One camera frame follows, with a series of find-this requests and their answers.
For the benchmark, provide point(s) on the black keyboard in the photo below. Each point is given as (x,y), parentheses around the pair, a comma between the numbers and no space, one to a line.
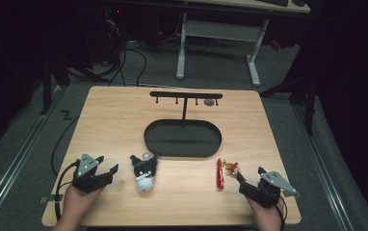
(273,2)

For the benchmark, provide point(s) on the red candy bar packet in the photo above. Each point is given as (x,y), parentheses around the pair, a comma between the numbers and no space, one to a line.
(220,174)

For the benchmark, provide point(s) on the person's left hand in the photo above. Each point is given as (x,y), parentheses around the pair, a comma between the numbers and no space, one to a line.
(80,200)

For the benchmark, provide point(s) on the grey round table grommet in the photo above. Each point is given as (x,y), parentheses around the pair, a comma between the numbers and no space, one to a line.
(209,102)

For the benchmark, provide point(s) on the black hook rack with tray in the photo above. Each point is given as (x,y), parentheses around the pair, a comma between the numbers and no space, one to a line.
(182,138)

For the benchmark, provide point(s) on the person's right hand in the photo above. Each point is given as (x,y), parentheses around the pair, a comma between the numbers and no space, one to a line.
(267,213)

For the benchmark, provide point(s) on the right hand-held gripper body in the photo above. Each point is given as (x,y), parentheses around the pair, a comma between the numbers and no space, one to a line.
(267,191)

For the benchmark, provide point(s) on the white-framed desk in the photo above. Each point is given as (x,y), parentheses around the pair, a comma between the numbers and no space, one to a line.
(220,30)

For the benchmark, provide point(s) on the black computer mouse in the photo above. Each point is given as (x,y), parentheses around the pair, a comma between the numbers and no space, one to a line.
(298,2)

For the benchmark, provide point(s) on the black metal stand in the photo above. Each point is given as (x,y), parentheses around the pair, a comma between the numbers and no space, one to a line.
(48,85)
(304,102)

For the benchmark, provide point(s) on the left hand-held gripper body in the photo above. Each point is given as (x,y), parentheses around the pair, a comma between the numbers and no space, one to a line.
(89,179)

